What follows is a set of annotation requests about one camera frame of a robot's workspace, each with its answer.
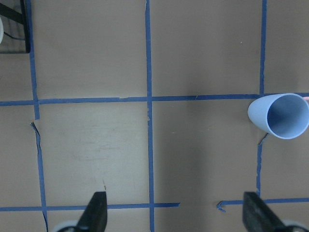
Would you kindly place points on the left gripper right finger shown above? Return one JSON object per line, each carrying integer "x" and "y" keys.
{"x": 258, "y": 217}

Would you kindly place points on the black wire mug rack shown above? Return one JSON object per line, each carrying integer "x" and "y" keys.
{"x": 14, "y": 27}

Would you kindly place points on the light blue plastic cup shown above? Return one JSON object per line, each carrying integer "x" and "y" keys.
{"x": 285, "y": 116}

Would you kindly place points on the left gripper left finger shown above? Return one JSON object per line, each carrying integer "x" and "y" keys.
{"x": 95, "y": 216}

